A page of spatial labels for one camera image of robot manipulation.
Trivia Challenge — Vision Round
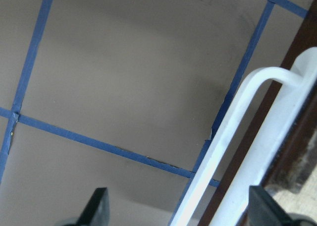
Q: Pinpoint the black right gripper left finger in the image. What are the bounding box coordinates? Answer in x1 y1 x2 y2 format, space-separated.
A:
55 187 109 226

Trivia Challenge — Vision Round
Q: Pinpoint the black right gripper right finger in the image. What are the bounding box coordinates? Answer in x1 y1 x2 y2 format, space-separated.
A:
248 186 316 226

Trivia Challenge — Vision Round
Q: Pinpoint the wooden drawer with white handle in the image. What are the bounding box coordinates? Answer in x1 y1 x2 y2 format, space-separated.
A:
171 2 317 226

